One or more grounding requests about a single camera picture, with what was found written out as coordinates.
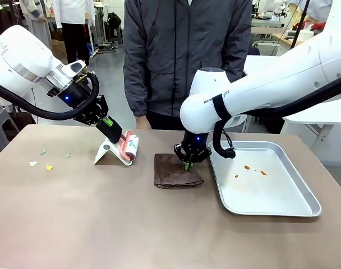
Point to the brown cloth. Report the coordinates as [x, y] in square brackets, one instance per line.
[173, 175]

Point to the person's right forearm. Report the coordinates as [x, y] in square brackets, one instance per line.
[135, 92]

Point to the person's right hand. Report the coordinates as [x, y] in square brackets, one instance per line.
[141, 122]

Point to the pink lint roller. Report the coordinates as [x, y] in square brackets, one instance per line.
[131, 147]

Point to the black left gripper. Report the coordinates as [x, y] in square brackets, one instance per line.
[78, 95]

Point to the black slanted pole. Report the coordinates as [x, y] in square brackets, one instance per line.
[299, 23]

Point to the brown cardboard box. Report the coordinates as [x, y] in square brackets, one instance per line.
[58, 45]

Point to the silver metal tray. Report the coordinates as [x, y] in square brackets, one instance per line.
[266, 193]

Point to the person's left forearm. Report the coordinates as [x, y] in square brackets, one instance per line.
[236, 65]

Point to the bystander in beige coat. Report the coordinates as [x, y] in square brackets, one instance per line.
[36, 19]

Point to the grey plastic stool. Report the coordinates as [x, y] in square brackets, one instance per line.
[0, 126]

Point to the dark brown bag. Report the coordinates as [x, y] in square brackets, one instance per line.
[27, 123]

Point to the white background table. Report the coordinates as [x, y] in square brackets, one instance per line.
[322, 115]

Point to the black background stool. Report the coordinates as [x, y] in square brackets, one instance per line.
[114, 28]

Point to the green paper scrap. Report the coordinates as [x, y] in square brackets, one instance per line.
[67, 155]

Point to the bystander white coat black trousers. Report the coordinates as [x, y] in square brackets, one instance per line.
[73, 28]

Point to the white paper scrap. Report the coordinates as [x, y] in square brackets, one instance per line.
[33, 163]

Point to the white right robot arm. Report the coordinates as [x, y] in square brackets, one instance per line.
[271, 81]

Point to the person in grey jacket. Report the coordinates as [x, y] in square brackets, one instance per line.
[181, 45]

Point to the yellow paper scrap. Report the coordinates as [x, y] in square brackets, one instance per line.
[49, 167]

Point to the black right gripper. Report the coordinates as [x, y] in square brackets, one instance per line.
[194, 143]

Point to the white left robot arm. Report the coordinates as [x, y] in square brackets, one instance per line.
[22, 59]

